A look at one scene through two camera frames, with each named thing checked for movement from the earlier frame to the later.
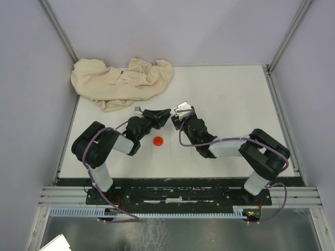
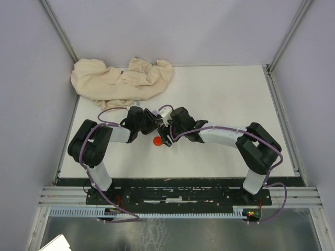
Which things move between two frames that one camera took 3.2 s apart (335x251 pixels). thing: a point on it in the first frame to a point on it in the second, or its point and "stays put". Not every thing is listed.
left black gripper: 163,114 stays put
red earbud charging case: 158,140 stays put
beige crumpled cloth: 114,90 stays put
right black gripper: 176,122 to 164,131
